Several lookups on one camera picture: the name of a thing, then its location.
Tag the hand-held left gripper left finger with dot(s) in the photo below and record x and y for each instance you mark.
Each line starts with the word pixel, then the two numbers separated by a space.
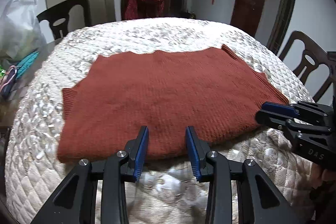
pixel 140 153

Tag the rust red knit sweater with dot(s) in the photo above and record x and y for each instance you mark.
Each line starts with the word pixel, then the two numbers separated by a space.
pixel 157 87

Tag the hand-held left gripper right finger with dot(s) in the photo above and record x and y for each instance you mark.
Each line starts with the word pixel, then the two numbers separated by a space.
pixel 193 153

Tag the white quilted blanket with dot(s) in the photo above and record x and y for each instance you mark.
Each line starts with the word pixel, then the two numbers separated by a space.
pixel 157 32

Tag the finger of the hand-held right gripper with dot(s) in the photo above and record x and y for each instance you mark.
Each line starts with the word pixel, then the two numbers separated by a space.
pixel 273 120
pixel 278 108

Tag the pink and blue pouch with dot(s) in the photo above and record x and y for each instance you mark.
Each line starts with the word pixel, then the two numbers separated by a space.
pixel 8 82

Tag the white plastic bag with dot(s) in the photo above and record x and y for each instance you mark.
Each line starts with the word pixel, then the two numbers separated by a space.
pixel 18 27

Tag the dark framed window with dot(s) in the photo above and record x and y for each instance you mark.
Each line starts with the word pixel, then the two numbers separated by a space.
pixel 282 16

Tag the teal mesh mat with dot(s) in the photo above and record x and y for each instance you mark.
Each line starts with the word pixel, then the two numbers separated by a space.
pixel 26 64

